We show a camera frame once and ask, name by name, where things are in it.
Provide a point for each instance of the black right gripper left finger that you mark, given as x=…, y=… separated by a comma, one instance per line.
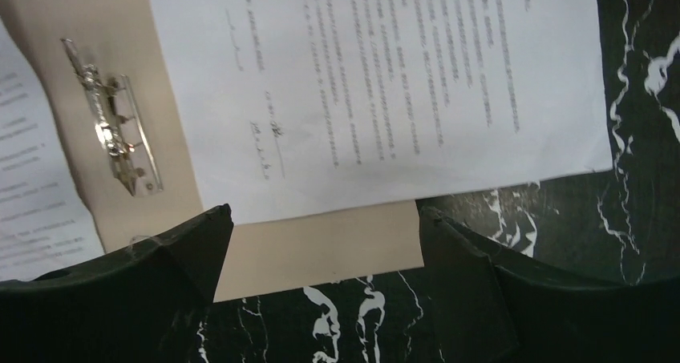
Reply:
x=141, y=303

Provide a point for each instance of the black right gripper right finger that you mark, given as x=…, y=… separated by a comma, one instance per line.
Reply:
x=493, y=304

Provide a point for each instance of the printed white paper sheet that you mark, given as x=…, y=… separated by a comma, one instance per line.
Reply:
x=45, y=225

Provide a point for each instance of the silver folder clip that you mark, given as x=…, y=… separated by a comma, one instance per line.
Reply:
x=118, y=125

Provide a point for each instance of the beige paper folder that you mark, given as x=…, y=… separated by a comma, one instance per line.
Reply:
x=262, y=258

